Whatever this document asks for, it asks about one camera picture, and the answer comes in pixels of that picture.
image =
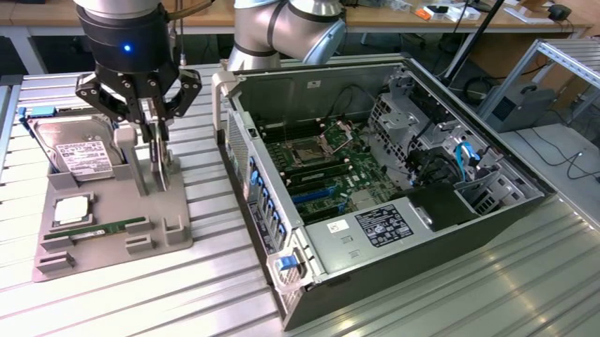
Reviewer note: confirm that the black fan shroud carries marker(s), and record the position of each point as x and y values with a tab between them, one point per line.
440	207

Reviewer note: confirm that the black expansion slot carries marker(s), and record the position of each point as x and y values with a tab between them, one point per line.
324	212

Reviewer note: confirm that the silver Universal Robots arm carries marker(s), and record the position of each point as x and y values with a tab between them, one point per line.
262	28

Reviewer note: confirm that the silver perforated disk bay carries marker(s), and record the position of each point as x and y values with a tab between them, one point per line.
393	123

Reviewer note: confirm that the blue disk caddy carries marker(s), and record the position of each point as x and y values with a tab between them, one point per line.
42	113

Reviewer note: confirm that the black tripod pole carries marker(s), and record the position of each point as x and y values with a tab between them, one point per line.
473	38

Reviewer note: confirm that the small orange box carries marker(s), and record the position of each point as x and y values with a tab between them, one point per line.
423	13

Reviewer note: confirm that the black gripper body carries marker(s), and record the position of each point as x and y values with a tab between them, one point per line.
126	45

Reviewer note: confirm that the aluminium profile frame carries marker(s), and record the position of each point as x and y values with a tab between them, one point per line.
563	56

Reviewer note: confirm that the green RAM stick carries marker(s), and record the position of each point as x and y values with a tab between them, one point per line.
94	230

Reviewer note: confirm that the black power adapter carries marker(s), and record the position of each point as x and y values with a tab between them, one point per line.
559	12

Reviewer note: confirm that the open socket cover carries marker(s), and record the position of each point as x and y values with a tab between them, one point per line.
338	135

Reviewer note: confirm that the silver slotted drive cage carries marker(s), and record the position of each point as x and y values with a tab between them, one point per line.
492	196

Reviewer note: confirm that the silver power supply unit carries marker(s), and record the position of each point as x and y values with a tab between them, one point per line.
346	252

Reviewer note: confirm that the silver hard disk drive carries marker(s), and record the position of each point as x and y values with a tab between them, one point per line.
75	140

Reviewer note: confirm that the green motherboard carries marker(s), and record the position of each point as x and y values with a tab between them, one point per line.
362	172

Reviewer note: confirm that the graphics card with metal bracket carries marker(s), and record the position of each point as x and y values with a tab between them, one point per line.
161	165

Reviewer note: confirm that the silver CPU chip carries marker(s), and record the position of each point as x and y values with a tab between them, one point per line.
71	210

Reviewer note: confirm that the white box on desk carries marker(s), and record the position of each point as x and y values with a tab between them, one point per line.
461	14

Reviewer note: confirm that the open black PC case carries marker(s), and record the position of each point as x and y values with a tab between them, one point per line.
421	274

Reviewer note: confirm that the long wooden desk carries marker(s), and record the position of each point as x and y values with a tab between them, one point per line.
38	15

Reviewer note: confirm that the gray parts rack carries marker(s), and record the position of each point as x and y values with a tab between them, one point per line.
107	210

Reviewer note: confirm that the beige card retention latch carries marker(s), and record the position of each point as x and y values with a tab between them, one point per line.
218	102

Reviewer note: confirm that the CPU socket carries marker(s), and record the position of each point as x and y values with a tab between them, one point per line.
306	152

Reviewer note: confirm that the blue case release latch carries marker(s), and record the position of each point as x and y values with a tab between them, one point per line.
286	264

